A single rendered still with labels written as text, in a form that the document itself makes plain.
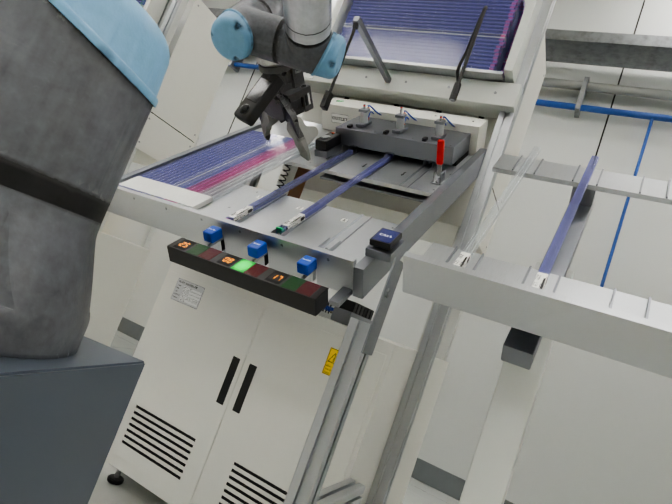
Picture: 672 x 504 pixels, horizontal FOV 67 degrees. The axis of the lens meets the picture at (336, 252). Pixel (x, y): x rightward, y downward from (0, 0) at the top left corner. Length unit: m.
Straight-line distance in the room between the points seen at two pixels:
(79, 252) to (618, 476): 2.61
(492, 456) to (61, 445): 0.67
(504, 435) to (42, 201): 0.74
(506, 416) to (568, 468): 1.89
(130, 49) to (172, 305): 1.16
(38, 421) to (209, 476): 1.04
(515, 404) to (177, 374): 0.88
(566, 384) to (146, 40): 2.57
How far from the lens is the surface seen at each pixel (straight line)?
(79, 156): 0.33
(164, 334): 1.47
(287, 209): 1.09
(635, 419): 2.77
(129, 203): 1.22
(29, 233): 0.33
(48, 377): 0.33
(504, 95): 1.49
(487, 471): 0.89
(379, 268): 0.91
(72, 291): 0.34
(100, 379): 0.37
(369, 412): 1.16
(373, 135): 1.38
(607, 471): 2.77
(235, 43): 0.92
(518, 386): 0.88
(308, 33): 0.85
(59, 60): 0.34
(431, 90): 1.54
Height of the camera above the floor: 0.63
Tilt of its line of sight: 7 degrees up
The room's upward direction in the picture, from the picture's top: 20 degrees clockwise
